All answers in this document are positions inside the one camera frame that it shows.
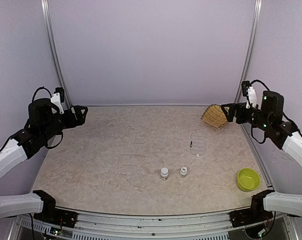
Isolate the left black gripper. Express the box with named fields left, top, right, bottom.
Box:
left=40, top=104, right=88, bottom=141

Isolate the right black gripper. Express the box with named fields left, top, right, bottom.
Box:
left=221, top=102, right=271, bottom=131

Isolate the clear plastic pill organizer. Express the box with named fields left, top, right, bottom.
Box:
left=190, top=133, right=206, bottom=158

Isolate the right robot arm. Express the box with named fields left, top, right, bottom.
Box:
left=221, top=91, right=302, bottom=222

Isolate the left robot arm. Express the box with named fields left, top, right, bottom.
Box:
left=0, top=98, right=88, bottom=222

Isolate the woven bamboo tray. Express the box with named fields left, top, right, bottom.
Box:
left=201, top=104, right=228, bottom=129

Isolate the lime green bowl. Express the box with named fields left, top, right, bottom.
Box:
left=237, top=168, right=261, bottom=192

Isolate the white pill bottle right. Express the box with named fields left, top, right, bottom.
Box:
left=180, top=166, right=188, bottom=178

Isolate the white pill bottle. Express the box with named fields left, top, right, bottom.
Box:
left=180, top=166, right=188, bottom=178
left=160, top=167, right=169, bottom=180

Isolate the white pill bottle left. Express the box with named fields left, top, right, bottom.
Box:
left=160, top=167, right=169, bottom=180

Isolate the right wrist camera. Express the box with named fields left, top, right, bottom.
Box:
left=241, top=80, right=258, bottom=109

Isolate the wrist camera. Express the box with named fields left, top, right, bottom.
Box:
left=51, top=87, right=65, bottom=114
left=241, top=80, right=258, bottom=109

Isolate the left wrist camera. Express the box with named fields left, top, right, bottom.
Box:
left=51, top=87, right=65, bottom=114

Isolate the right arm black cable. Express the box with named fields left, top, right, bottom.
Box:
left=249, top=79, right=271, bottom=145

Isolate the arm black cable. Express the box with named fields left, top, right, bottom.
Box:
left=31, top=86, right=53, bottom=103
left=249, top=79, right=271, bottom=145

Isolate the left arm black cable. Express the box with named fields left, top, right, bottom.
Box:
left=31, top=86, right=53, bottom=103

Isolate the right aluminium frame post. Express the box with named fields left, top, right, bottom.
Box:
left=234, top=0, right=263, bottom=103

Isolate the aluminium frame post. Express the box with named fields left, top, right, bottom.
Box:
left=41, top=0, right=72, bottom=108
left=234, top=0, right=263, bottom=103

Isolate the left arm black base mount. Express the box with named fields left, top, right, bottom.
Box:
left=34, top=206, right=78, bottom=228

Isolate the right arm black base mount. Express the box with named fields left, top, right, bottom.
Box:
left=229, top=208, right=273, bottom=228

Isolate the left aluminium frame post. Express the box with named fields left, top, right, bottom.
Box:
left=41, top=0, right=72, bottom=108

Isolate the front aluminium rail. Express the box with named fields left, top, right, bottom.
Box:
left=8, top=204, right=299, bottom=240

